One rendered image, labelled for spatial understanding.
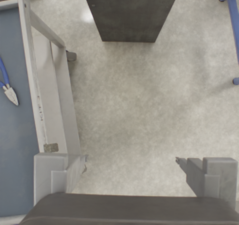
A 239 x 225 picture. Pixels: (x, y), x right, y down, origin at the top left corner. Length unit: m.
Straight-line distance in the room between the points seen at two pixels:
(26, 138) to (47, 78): 0.40
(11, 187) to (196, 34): 1.04
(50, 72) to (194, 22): 0.71
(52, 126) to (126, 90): 0.43
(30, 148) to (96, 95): 0.68
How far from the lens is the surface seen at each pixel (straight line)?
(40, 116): 0.80
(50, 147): 0.78
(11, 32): 0.85
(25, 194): 0.86
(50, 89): 1.18
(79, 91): 1.46
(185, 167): 0.16
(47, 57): 1.19
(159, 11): 0.98
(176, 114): 1.46
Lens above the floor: 1.44
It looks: 89 degrees down
